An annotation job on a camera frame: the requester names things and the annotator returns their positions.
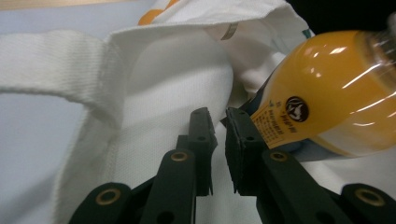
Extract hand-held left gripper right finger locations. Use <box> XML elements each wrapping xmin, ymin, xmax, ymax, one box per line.
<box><xmin>224</xmin><ymin>106</ymin><xmax>269</xmax><ymax>198</ymax></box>

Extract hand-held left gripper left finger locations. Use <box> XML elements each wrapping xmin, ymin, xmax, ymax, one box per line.
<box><xmin>176</xmin><ymin>106</ymin><xmax>219</xmax><ymax>198</ymax></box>

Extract white canvas tote bag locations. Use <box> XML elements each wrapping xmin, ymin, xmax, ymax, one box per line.
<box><xmin>0</xmin><ymin>0</ymin><xmax>396</xmax><ymax>224</ymax></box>

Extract orange juice bottle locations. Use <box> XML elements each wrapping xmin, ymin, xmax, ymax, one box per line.
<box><xmin>248</xmin><ymin>12</ymin><xmax>396</xmax><ymax>159</ymax></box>

